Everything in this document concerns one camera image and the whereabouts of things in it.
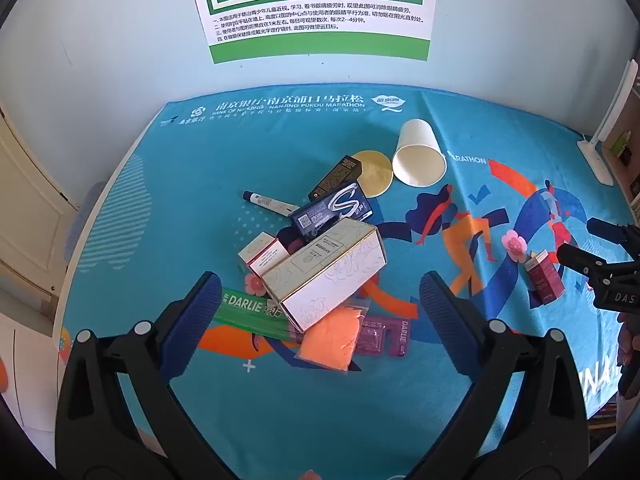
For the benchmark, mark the white black tube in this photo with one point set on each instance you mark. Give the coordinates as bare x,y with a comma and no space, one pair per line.
267,202

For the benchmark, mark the navy box with silver swirl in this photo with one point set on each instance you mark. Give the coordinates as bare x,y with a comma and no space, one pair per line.
330,212

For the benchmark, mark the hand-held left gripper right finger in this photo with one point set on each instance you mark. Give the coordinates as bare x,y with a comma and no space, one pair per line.
445,315

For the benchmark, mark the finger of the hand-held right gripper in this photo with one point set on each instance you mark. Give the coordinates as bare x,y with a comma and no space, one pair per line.
580,258
612,232

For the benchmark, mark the black cardboard box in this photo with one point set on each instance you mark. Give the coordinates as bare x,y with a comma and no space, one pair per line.
334,177

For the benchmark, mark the blue printed towel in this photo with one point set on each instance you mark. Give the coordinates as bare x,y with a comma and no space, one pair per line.
350,410

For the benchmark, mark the purple blister packet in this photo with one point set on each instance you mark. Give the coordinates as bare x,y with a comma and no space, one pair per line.
387,335

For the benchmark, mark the large white gold box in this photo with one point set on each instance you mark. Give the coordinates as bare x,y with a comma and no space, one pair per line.
325,275

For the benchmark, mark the small maroon box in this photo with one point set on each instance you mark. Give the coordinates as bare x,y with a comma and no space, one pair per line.
546,280

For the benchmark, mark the orange sponge in clear bag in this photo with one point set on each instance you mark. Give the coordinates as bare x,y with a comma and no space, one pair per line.
330,342

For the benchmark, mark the white paper cup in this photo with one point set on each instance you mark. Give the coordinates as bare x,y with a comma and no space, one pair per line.
419,160

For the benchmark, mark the cream door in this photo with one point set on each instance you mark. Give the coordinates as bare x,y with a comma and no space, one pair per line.
30,210

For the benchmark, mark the green striped wall poster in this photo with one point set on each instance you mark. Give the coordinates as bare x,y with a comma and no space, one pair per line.
310,5

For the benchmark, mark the white desk lamp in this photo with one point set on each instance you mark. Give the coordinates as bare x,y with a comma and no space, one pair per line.
597,157

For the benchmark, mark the small white red box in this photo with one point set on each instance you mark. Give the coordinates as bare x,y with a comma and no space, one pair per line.
261,255

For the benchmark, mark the dark round lid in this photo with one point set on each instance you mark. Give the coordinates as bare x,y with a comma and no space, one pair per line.
290,240

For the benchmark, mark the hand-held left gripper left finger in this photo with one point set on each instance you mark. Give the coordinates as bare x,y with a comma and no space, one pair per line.
195,320

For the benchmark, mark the person's right hand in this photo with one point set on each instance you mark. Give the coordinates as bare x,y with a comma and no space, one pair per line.
631,350

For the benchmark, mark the green toothpaste box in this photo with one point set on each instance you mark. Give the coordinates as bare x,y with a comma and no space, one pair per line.
250,312

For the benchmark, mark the shelf of books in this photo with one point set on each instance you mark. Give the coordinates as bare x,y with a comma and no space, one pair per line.
627,150

